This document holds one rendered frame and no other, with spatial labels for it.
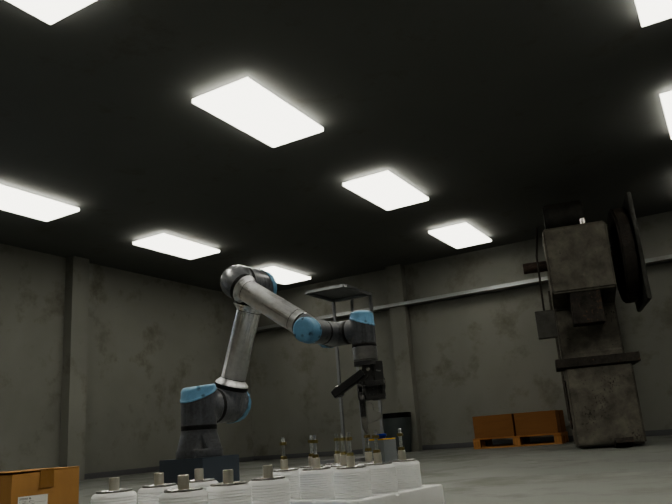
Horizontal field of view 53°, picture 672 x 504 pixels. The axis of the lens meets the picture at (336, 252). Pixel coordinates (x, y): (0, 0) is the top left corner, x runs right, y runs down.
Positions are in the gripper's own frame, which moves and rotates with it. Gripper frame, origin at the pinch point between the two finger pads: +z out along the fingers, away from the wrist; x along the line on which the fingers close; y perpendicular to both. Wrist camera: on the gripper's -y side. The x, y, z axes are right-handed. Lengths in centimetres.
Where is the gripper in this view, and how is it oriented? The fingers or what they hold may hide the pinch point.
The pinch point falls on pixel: (364, 429)
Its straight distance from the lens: 208.3
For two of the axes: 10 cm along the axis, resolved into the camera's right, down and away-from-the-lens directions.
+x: 0.9, 2.6, 9.6
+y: 9.9, -1.0, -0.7
